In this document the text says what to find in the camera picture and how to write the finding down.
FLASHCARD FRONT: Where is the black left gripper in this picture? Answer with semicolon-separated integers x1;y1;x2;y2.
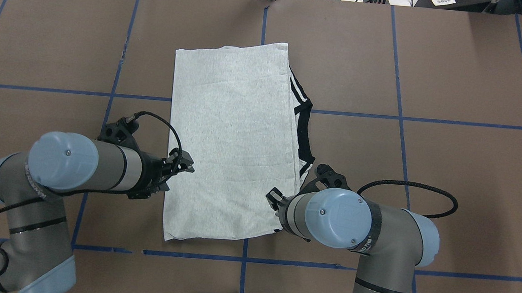
129;148;195;200

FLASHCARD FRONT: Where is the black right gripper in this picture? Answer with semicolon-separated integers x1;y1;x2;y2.
266;188;294;234

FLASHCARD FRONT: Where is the grey cartoon print t-shirt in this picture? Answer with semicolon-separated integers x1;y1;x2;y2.
163;43;313;241

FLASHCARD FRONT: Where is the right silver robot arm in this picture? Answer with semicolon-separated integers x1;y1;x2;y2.
266;188;440;293

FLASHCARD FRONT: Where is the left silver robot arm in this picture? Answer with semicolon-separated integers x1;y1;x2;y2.
0;131;194;293

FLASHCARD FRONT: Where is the black power adapter box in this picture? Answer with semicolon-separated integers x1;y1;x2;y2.
413;0;500;12

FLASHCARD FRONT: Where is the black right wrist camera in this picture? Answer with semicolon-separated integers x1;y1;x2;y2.
298;164;352;195

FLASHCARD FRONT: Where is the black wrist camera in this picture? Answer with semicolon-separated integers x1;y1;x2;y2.
298;164;352;195
96;115;140;151

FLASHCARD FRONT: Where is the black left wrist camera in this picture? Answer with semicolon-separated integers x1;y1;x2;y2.
96;115;140;151

